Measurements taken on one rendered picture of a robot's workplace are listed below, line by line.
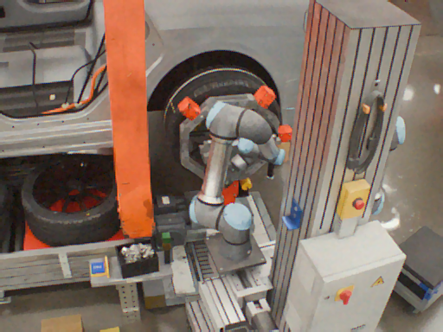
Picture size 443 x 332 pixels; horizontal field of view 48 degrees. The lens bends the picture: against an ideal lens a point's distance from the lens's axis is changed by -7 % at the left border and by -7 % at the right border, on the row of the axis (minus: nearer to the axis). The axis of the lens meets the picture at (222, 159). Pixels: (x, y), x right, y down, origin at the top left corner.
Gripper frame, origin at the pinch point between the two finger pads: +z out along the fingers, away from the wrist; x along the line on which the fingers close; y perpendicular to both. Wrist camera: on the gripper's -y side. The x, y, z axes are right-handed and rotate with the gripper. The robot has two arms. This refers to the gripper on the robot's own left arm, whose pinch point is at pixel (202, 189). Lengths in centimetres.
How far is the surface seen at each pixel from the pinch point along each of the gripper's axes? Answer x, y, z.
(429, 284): 41, 121, -59
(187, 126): 11.8, -31.7, -14.3
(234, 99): 11, -26, -42
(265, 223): 98, 31, -9
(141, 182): -10.7, -20.3, 19.6
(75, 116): 12, -79, 29
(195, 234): 72, 8, 28
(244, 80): 17, -32, -53
